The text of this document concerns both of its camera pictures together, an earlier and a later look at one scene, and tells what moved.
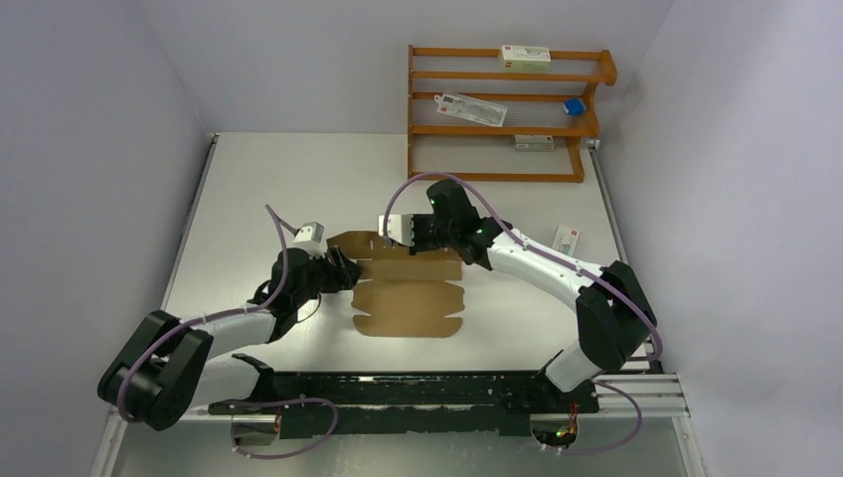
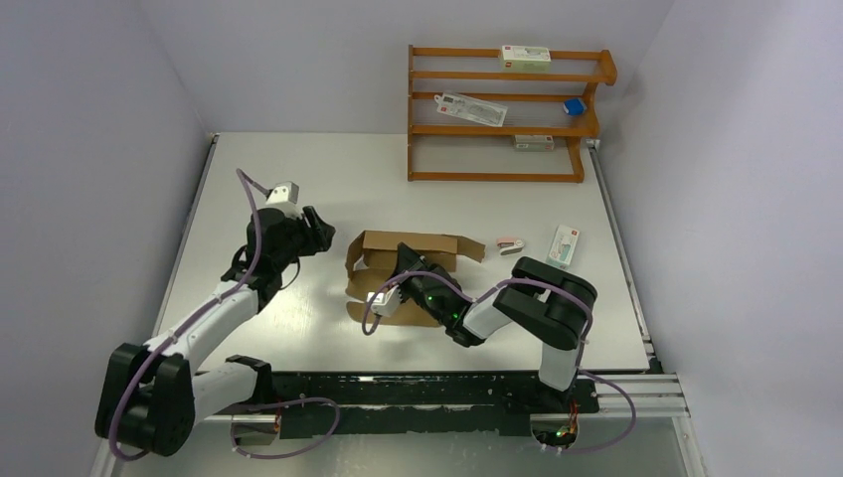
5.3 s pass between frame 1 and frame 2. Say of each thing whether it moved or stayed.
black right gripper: moved
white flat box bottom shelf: stayed
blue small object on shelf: stayed
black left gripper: moved
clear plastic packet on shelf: stayed
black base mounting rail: stayed
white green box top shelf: stayed
